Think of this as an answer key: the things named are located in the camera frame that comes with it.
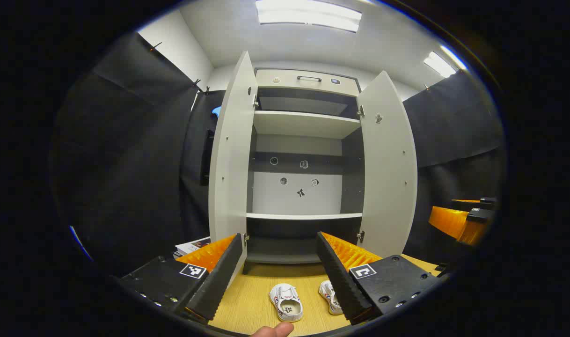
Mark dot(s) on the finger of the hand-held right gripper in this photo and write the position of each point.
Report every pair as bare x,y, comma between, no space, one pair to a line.
449,222
487,201

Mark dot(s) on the small ceiling light panel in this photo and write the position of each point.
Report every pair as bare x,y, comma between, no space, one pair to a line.
442,63

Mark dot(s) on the large ceiling light panel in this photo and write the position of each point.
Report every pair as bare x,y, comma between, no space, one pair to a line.
308,14

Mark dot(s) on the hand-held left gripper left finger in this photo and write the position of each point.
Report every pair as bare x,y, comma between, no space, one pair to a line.
219,285

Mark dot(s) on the white cabinet drawer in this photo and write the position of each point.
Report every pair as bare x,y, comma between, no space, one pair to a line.
289,80

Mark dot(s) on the white cover book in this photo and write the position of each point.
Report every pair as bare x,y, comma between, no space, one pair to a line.
193,244

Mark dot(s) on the white ledge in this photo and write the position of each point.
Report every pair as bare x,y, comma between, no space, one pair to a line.
81,243

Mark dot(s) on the white canvas shoe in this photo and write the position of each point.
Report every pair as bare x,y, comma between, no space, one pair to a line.
285,302
329,295

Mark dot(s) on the white shoe cabinet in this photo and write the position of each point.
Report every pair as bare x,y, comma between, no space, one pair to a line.
303,124

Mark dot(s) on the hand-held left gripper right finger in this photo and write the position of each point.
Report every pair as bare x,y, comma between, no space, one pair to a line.
341,285

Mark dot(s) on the white shoe cabinet door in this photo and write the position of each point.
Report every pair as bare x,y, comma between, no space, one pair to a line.
388,178
231,164

